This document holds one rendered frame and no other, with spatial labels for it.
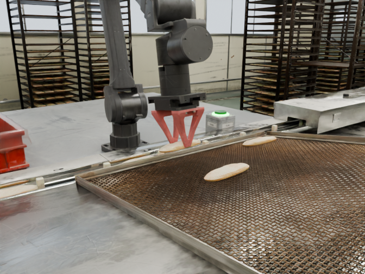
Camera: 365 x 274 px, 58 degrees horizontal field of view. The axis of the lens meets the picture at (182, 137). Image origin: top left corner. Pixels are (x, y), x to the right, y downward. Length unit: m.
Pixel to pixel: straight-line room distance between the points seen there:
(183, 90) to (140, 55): 5.15
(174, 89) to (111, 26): 0.40
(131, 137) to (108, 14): 0.34
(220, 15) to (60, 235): 6.45
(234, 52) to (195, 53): 6.50
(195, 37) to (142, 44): 5.22
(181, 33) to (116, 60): 0.40
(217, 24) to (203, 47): 6.14
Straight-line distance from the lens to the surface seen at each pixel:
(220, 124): 1.04
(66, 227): 0.43
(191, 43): 0.54
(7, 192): 0.70
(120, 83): 0.91
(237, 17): 7.05
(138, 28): 5.72
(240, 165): 0.56
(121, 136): 0.94
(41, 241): 0.41
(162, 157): 0.69
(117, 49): 0.94
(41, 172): 0.77
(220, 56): 6.77
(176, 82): 0.60
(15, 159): 0.90
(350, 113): 1.26
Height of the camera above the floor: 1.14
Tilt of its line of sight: 17 degrees down
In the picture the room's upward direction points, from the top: straight up
